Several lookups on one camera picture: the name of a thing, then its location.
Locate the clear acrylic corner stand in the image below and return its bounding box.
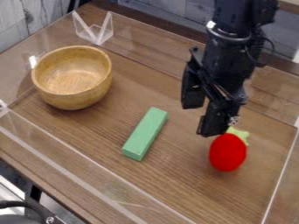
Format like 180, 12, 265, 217
71, 11, 113, 46

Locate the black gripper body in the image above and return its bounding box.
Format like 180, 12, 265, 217
188, 29, 255, 106

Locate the green rectangular block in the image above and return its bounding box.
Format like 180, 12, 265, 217
121, 107, 168, 161

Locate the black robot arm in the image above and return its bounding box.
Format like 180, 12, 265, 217
181, 0, 279, 137

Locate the wooden bowl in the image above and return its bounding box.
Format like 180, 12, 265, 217
32, 45, 112, 110

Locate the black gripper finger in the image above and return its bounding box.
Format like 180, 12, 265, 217
180, 61, 208, 110
196, 100, 239, 137

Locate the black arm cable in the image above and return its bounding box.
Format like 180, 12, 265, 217
244, 29, 276, 68

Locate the black metal table frame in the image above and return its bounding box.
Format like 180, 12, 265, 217
0, 183, 68, 224

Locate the red plush strawberry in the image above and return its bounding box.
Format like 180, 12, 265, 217
209, 127, 249, 172

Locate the clear acrylic front barrier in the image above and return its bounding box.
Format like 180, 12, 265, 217
0, 101, 195, 224

